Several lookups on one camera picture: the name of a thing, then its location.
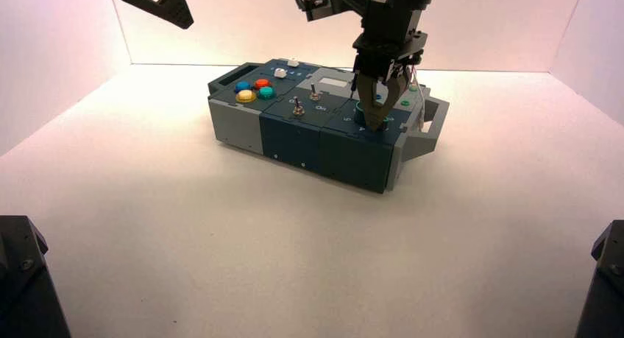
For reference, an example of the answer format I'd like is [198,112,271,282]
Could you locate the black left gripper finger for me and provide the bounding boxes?
[106,0,194,30]

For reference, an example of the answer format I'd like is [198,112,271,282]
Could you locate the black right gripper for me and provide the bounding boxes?
[353,0,433,132]

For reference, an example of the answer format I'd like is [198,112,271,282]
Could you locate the green rotary knob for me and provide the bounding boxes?
[354,100,396,132]

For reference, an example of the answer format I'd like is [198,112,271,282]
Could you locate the blue grey control box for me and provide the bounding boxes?
[207,57,450,195]

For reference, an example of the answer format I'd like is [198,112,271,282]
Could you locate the jumper wires with plugs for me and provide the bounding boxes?
[374,67,419,102]

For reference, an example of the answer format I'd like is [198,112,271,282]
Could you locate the white jumper cable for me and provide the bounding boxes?
[411,66,428,132]

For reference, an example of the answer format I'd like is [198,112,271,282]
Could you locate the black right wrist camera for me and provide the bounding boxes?
[294,0,372,24]

